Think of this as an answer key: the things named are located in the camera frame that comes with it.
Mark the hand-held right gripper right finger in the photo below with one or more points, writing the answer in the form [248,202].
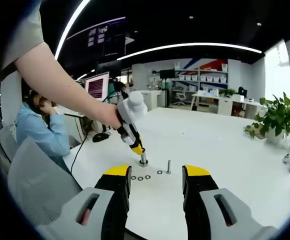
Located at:
[197,200]

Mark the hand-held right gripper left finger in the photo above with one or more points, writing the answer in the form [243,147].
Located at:
[115,200]

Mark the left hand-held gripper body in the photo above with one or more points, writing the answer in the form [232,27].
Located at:
[133,107]

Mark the large threaded steel stud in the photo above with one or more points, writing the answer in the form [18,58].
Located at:
[143,158]

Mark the silver metal washer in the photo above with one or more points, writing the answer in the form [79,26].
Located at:
[145,177]
[138,178]
[131,178]
[157,172]

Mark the small threaded steel stud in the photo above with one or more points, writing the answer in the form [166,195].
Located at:
[169,166]

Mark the person's left hand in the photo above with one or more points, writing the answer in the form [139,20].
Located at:
[111,116]

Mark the white low cabinet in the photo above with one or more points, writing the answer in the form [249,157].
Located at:
[151,98]

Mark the black computer mouse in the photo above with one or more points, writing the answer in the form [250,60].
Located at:
[100,137]

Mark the black monitor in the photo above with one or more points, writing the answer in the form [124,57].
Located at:
[167,74]

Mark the white swivel chair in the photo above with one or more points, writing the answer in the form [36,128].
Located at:
[180,96]

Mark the white side desk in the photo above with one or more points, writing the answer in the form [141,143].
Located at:
[72,113]

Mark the grey mesh office chair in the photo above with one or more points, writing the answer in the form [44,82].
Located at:
[40,185]

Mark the shelf with white bins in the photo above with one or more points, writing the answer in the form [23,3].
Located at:
[205,78]

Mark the curved ceiling light strip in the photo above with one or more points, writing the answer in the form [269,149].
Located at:
[71,22]
[190,45]

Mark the white office desk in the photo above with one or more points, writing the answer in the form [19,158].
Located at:
[225,102]

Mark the white hand controller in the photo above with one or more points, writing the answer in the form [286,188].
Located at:
[288,160]

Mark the green potted plant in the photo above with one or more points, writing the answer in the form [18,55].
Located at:
[280,117]

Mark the person's grey shirt sleeve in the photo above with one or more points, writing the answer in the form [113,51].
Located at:
[25,32]

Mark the narrow bright window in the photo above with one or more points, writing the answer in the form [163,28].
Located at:
[277,75]

